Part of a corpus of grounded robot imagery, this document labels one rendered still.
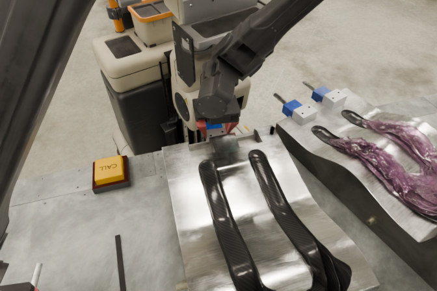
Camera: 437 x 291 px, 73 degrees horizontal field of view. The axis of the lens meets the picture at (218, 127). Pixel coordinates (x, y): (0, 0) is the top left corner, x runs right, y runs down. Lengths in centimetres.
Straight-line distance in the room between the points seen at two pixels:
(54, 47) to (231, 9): 64
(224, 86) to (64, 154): 157
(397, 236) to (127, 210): 53
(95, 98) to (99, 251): 175
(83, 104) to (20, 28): 209
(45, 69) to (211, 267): 37
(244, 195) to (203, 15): 44
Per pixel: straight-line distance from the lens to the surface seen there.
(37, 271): 66
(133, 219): 68
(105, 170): 72
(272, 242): 52
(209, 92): 54
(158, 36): 114
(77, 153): 197
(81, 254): 68
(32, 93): 23
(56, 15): 21
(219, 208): 58
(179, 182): 60
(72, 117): 223
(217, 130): 73
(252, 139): 70
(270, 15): 52
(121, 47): 118
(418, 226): 67
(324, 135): 77
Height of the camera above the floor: 138
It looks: 46 degrees down
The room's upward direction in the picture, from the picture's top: straight up
